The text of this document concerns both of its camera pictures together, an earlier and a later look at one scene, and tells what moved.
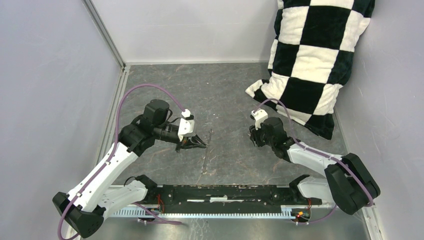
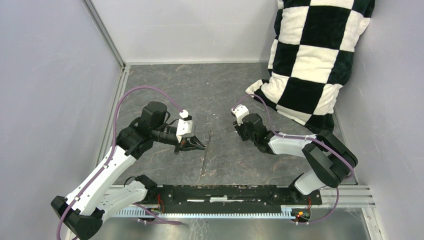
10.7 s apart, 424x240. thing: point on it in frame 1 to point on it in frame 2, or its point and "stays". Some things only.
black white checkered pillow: x=313 y=42 stays
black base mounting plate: x=229 y=198 stays
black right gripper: x=254 y=136 to x=238 y=129
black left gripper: x=190 y=142 stays
